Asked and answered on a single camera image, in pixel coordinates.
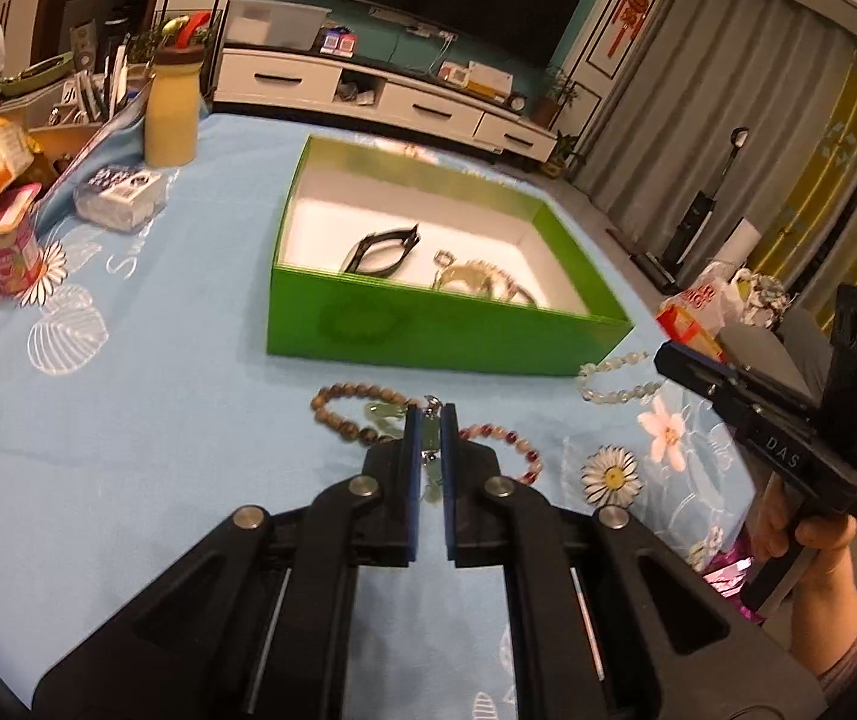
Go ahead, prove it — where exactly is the grey chair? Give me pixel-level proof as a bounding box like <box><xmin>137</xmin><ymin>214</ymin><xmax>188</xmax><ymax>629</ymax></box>
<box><xmin>721</xmin><ymin>307</ymin><xmax>835</xmax><ymax>398</ymax></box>

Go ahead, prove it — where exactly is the white paper roll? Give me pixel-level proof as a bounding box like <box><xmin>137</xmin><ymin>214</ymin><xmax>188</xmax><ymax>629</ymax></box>
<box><xmin>721</xmin><ymin>217</ymin><xmax>763</xmax><ymax>271</ymax></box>

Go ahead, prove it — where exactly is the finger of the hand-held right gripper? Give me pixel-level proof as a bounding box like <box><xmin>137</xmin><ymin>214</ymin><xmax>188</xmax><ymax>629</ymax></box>
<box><xmin>654</xmin><ymin>341</ymin><xmax>745</xmax><ymax>400</ymax></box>

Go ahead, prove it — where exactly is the small potted plant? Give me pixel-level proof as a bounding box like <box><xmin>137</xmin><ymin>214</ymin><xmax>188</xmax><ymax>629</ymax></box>
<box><xmin>544</xmin><ymin>131</ymin><xmax>587</xmax><ymax>179</ymax></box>

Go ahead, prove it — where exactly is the white and yellow flat box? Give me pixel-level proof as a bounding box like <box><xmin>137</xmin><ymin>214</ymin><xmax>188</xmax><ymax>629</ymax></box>
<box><xmin>466</xmin><ymin>60</ymin><xmax>516</xmax><ymax>98</ymax></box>

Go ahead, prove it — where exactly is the yellow and red plastic bag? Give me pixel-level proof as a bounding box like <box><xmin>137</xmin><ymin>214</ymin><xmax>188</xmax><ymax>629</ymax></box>
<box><xmin>657</xmin><ymin>296</ymin><xmax>730</xmax><ymax>361</ymax></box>

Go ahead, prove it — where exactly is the small clear card box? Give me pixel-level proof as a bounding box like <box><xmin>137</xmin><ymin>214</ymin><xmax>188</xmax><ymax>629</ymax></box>
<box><xmin>72</xmin><ymin>163</ymin><xmax>169</xmax><ymax>230</ymax></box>

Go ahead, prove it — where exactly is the black bangle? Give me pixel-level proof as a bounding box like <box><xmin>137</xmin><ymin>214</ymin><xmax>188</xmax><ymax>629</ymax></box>
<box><xmin>342</xmin><ymin>223</ymin><xmax>422</xmax><ymax>277</ymax></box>

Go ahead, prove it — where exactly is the clear bead bracelet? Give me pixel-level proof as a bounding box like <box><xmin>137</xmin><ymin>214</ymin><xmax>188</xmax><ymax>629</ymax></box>
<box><xmin>577</xmin><ymin>349</ymin><xmax>666</xmax><ymax>404</ymax></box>

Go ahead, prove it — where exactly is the red and pink bead bracelet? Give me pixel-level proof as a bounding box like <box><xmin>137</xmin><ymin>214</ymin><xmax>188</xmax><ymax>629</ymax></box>
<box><xmin>459</xmin><ymin>424</ymin><xmax>546</xmax><ymax>487</ymax></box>

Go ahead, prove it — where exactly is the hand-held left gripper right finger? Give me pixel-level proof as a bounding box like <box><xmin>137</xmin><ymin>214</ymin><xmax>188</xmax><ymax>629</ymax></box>
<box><xmin>439</xmin><ymin>403</ymin><xmax>827</xmax><ymax>720</ymax></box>

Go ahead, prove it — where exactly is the upright vacuum cleaner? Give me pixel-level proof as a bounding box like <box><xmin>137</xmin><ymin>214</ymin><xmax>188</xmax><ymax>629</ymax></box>
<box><xmin>669</xmin><ymin>127</ymin><xmax>748</xmax><ymax>278</ymax></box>

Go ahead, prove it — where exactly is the grey curtain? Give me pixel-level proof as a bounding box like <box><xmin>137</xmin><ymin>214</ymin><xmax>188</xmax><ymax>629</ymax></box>
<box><xmin>571</xmin><ymin>0</ymin><xmax>857</xmax><ymax>293</ymax></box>

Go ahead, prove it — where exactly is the person's right forearm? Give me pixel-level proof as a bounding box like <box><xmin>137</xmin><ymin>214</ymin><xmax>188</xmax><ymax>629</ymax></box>
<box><xmin>784</xmin><ymin>585</ymin><xmax>857</xmax><ymax>700</ymax></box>

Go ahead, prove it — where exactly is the pink yogurt cup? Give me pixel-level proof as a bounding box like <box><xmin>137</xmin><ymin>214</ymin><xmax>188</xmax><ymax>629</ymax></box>
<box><xmin>0</xmin><ymin>187</ymin><xmax>47</xmax><ymax>293</ymax></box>

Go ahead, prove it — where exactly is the red knot wall ornament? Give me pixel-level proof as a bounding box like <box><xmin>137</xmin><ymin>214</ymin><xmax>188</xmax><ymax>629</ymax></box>
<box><xmin>609</xmin><ymin>0</ymin><xmax>655</xmax><ymax>57</ymax></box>

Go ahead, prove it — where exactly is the clear plastic storage bin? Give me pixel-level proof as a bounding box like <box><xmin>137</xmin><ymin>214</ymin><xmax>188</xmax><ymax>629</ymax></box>
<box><xmin>226</xmin><ymin>0</ymin><xmax>332</xmax><ymax>53</ymax></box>

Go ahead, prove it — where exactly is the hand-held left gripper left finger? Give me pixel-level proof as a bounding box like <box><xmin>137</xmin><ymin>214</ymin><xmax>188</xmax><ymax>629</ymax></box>
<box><xmin>31</xmin><ymin>403</ymin><xmax>422</xmax><ymax>720</ymax></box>

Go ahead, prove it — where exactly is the yellow bottle with red handle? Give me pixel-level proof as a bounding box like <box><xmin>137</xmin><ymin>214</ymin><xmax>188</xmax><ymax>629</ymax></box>
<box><xmin>143</xmin><ymin>11</ymin><xmax>212</xmax><ymax>167</ymax></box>

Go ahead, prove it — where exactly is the blue floral tablecloth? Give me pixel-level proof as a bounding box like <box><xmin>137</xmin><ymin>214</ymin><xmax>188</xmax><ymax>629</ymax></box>
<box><xmin>0</xmin><ymin>112</ymin><xmax>775</xmax><ymax>720</ymax></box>

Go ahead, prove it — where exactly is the tall potted plant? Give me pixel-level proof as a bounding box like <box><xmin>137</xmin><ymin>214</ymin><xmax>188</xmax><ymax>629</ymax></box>
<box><xmin>534</xmin><ymin>67</ymin><xmax>580</xmax><ymax>128</ymax></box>

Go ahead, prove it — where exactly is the white tv cabinet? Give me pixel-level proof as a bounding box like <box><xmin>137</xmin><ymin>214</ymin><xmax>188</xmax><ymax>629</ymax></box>
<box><xmin>212</xmin><ymin>45</ymin><xmax>559</xmax><ymax>162</ymax></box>

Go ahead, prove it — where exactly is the green cardboard box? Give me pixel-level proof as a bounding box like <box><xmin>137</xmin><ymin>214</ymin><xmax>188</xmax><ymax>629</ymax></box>
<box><xmin>265</xmin><ymin>133</ymin><xmax>636</xmax><ymax>377</ymax></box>

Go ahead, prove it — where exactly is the person's right hand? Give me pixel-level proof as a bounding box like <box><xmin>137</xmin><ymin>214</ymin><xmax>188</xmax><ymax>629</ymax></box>
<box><xmin>751</xmin><ymin>476</ymin><xmax>857</xmax><ymax>602</ymax></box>

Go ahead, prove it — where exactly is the yellow patterned curtain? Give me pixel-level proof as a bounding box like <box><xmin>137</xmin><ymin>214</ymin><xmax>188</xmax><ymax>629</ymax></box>
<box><xmin>766</xmin><ymin>52</ymin><xmax>857</xmax><ymax>331</ymax></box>

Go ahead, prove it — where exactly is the brown bead bracelet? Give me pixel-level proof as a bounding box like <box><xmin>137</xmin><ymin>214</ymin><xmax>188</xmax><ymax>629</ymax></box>
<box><xmin>310</xmin><ymin>382</ymin><xmax>410</xmax><ymax>445</ymax></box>

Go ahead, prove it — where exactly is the white plastic bag red print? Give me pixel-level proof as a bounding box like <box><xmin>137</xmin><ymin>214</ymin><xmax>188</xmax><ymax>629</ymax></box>
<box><xmin>679</xmin><ymin>262</ymin><xmax>745</xmax><ymax>331</ymax></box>

